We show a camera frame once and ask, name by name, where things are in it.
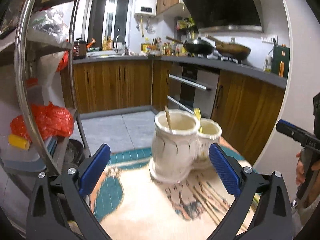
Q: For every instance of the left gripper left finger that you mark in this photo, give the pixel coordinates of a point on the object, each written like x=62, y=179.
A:
x=46, y=218

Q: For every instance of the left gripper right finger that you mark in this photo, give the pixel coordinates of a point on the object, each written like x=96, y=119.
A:
x=272, y=218

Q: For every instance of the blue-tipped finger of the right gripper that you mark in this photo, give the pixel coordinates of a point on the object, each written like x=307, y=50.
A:
x=294, y=132

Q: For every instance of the yellow green plastic utensil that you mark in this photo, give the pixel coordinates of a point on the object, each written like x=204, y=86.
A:
x=197, y=113

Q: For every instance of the wooden chopstick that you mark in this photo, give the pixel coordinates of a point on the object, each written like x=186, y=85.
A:
x=167, y=114
x=215, y=205

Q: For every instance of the wooden lower kitchen cabinets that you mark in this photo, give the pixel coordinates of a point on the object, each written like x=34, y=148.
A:
x=246, y=108

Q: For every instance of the kitchen window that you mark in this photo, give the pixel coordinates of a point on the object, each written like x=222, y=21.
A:
x=105, y=20

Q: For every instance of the person's right hand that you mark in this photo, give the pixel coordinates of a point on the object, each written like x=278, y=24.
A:
x=300, y=178

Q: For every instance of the patterned quilted table mat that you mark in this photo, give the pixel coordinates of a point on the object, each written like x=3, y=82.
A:
x=130, y=204

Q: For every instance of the green knife block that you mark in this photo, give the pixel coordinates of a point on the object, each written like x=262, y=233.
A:
x=280, y=60

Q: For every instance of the stainless steel storage rack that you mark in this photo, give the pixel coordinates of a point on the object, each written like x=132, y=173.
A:
x=31, y=65

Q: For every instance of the yellow corn cob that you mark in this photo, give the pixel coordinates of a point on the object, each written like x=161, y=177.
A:
x=18, y=142

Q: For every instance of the red plastic bag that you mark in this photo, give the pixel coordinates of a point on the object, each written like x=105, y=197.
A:
x=51, y=120

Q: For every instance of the white ceramic double utensil holder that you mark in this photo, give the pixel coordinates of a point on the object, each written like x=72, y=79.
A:
x=181, y=146

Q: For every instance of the built-in steel oven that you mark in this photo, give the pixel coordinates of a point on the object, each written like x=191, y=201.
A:
x=191, y=87

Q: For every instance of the black range hood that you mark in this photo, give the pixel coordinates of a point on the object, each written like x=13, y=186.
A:
x=226, y=15

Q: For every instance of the dark electric pressure cooker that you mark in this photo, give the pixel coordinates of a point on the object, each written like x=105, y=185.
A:
x=80, y=49

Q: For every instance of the chrome sink faucet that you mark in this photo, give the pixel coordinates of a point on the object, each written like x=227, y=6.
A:
x=120, y=44

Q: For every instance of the yellow cooking oil bottle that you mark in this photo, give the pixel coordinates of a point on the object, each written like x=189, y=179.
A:
x=146, y=45

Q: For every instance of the clear plastic bag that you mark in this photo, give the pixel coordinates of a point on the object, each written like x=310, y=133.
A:
x=51, y=22

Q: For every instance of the white water heater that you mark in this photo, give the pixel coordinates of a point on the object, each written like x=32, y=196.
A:
x=146, y=7

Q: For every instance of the white wall socket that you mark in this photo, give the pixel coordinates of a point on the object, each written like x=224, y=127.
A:
x=269, y=38

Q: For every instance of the brown wok with handle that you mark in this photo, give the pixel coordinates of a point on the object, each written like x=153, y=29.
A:
x=230, y=50

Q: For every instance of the black wok with handle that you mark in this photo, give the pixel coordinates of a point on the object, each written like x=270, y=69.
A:
x=195, y=46

